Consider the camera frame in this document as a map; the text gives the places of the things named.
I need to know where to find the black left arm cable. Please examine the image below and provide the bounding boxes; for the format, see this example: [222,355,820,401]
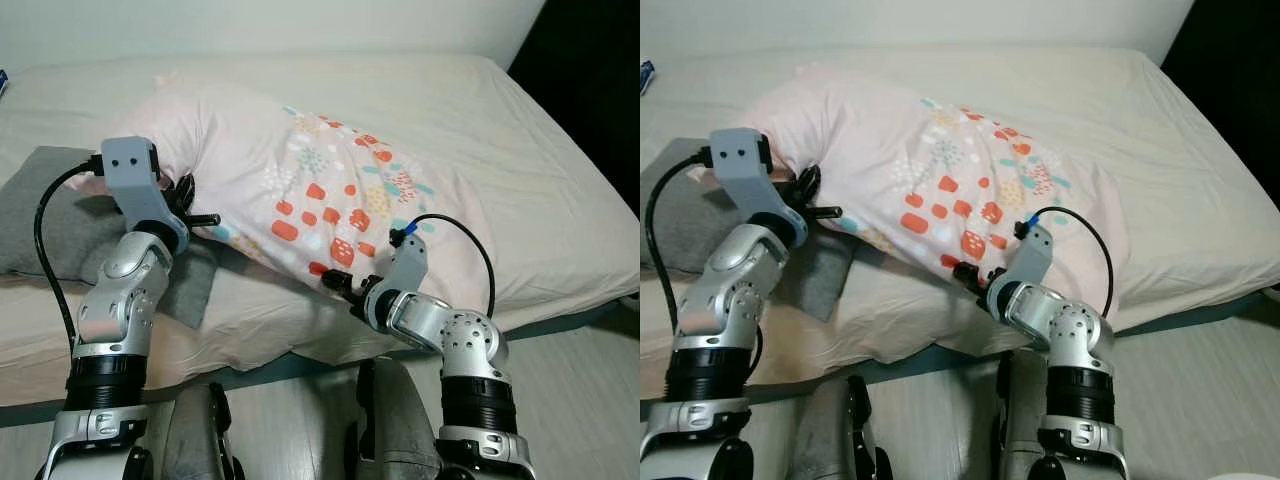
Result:
[35,155,106,351]
[645,145,716,291]

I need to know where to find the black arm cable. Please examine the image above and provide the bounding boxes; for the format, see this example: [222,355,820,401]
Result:
[645,145,716,291]
[35,155,106,351]
[392,213,496,319]
[1018,206,1115,319]

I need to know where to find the pink patterned pillow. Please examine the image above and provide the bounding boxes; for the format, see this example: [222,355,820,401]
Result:
[715,65,1126,331]
[68,70,496,321]

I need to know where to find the grey robot right leg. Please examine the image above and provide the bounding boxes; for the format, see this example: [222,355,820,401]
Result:
[355,358,441,480]
[995,350,1051,480]

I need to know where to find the grey robot leg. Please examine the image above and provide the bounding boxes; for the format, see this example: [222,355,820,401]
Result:
[790,375,891,480]
[355,358,441,480]
[995,350,1051,480]
[165,385,236,480]

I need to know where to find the bed with beige sheet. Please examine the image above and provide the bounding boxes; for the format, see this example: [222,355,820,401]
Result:
[640,45,1280,401]
[0,52,641,406]

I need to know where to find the grey robot left leg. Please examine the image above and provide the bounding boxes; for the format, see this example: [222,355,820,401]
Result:
[165,385,236,480]
[790,375,891,480]

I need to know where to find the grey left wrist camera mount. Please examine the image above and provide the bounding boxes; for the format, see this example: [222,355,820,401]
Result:
[100,137,191,251]
[708,128,809,246]

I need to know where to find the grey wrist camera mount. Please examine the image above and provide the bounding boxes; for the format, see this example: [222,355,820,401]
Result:
[385,232,431,296]
[1010,224,1054,286]
[100,137,191,251]
[708,128,809,246]

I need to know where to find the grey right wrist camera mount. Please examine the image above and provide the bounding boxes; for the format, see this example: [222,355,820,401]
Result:
[1010,224,1054,286]
[385,232,431,296]

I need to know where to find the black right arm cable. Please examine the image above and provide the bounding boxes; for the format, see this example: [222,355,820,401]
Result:
[1018,206,1115,319]
[392,213,496,319]

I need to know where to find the grey pillow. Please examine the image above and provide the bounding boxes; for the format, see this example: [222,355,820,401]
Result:
[655,138,856,323]
[0,146,221,329]

